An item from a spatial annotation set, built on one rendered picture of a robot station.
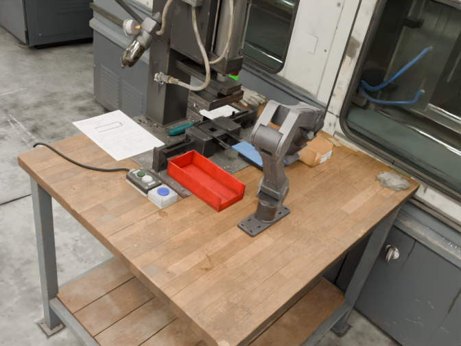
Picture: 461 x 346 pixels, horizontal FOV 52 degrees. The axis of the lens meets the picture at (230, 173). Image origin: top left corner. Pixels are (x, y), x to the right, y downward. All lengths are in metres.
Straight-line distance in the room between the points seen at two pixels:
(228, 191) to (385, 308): 1.11
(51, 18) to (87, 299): 3.15
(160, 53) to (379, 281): 1.41
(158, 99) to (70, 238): 1.11
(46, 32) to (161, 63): 3.04
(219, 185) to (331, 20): 0.90
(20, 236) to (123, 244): 1.42
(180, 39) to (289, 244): 0.79
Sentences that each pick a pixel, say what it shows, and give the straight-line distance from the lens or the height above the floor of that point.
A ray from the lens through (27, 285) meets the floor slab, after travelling 2.50.
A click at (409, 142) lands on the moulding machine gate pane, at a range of 1.99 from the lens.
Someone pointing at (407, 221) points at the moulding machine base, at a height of 0.70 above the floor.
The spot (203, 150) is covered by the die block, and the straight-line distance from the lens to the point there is 1.70.
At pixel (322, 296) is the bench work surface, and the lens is 2.31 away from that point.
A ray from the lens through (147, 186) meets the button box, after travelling 1.53.
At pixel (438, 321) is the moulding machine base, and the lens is 2.30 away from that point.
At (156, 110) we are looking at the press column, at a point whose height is 0.96.
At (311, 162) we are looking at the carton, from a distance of 1.82.
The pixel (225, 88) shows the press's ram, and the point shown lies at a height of 1.18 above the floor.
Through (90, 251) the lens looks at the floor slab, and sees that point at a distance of 2.62.
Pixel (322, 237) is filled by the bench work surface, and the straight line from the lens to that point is 1.53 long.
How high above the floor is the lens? 1.86
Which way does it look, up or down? 35 degrees down
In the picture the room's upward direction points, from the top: 11 degrees clockwise
